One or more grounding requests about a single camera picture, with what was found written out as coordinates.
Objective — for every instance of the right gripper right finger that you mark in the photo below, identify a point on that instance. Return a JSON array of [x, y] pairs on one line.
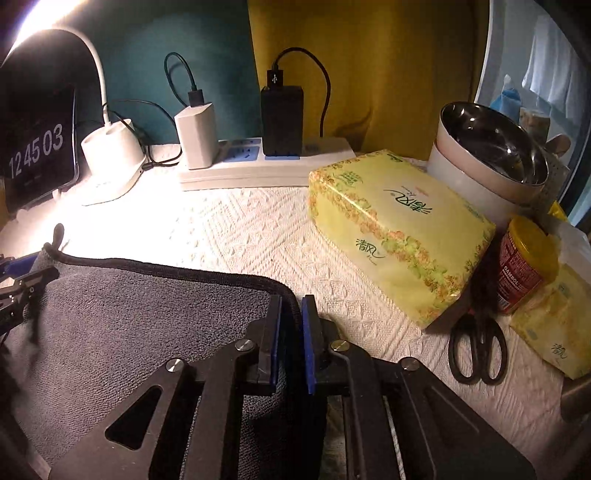
[[401, 420]]

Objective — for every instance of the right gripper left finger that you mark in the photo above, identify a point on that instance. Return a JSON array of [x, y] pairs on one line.
[[184, 421]]

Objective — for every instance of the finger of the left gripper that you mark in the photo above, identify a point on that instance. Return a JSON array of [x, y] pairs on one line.
[[28, 286]]

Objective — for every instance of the grey microfibre towel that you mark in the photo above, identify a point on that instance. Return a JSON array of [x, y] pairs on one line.
[[103, 326]]

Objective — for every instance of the black scissors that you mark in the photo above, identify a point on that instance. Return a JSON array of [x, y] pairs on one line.
[[482, 330]]

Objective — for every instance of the white textured table cloth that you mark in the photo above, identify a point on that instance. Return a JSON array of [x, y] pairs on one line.
[[267, 232]]

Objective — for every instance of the tablet showing clock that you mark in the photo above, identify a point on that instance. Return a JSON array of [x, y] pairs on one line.
[[38, 151]]

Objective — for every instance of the white desk lamp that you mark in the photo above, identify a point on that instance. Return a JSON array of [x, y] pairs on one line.
[[112, 153]]

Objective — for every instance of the small yellow tissue pack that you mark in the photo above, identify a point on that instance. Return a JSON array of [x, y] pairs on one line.
[[555, 323]]

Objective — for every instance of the red jar yellow lid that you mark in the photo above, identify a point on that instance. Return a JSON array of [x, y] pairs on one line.
[[528, 260]]

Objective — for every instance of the white bowl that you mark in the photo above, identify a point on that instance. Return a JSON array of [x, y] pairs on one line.
[[480, 185]]

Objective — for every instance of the white USB charger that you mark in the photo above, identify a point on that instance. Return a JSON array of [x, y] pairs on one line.
[[196, 129]]

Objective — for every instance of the white power strip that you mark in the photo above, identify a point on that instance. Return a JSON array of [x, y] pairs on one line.
[[242, 164]]

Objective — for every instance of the black power adapter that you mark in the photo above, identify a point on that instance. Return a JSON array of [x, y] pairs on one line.
[[283, 120]]

